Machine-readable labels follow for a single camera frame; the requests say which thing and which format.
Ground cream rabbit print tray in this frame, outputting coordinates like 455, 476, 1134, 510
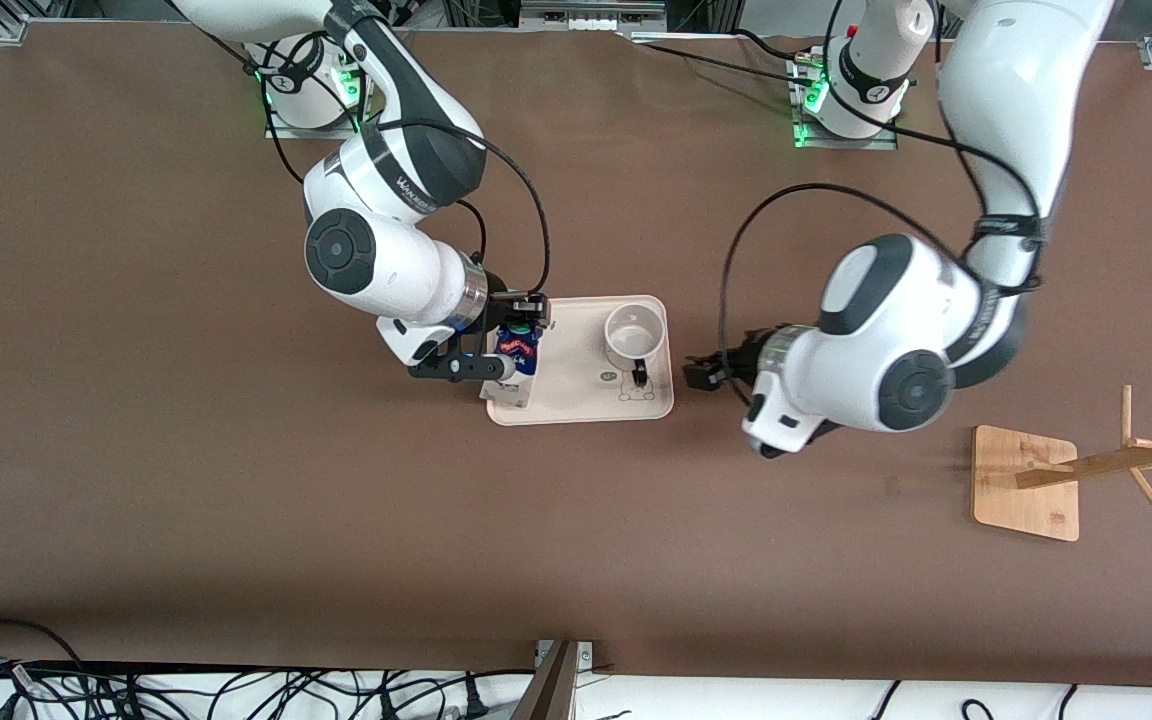
486, 295, 675, 428

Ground grey equipment box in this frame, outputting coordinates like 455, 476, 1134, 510
519, 0, 669, 31

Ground aluminium profile post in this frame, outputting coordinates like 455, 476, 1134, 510
511, 640, 597, 720

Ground wooden mug tree stand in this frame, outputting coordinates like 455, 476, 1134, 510
972, 385, 1152, 543

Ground blue white milk carton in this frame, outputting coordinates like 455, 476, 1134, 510
479, 318, 543, 412

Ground white smiley mug black handle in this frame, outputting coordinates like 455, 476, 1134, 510
603, 303, 667, 391

